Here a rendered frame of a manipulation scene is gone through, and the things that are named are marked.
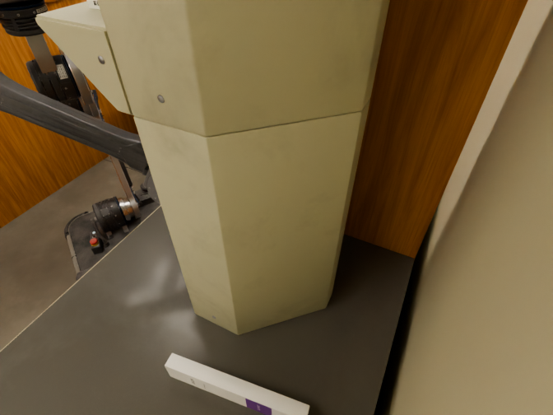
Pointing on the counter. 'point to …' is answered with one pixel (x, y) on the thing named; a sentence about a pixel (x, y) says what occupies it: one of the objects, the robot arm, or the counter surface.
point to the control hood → (87, 48)
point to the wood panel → (424, 112)
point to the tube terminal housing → (251, 140)
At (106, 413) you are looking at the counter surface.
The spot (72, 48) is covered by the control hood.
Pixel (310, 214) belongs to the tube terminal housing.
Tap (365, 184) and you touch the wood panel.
